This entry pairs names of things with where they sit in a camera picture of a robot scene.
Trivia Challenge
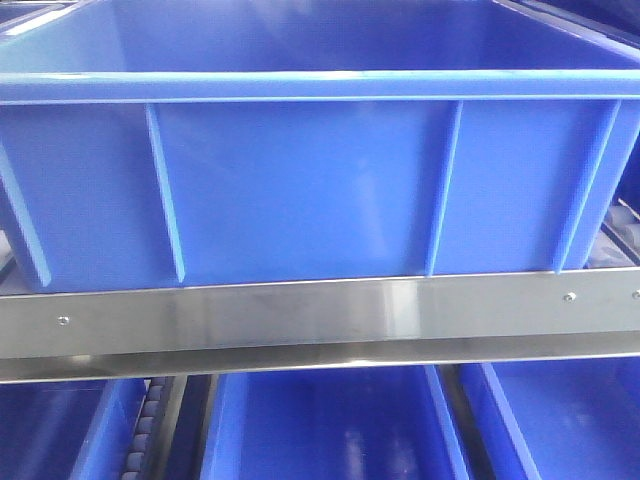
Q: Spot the large blue storage box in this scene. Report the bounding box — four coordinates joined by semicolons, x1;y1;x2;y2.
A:
1;1;639;293

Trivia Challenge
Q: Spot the blue bin lower centre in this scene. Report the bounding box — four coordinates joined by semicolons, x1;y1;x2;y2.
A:
199;366;473;479

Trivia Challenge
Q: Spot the blue bin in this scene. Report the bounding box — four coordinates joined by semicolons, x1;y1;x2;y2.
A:
199;366;473;479
1;378;146;479
459;357;639;479

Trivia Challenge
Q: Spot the lower roller track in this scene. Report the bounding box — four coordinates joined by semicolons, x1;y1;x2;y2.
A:
120;377;173;480

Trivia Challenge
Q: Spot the right white roller track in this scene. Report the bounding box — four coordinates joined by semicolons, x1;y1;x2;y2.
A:
586;199;639;269

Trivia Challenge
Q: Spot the blue bin lower right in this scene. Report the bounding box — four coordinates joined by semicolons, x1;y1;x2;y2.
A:
459;357;639;479

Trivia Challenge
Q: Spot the blue bin lower left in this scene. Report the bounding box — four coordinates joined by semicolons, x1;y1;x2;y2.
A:
1;378;146;479

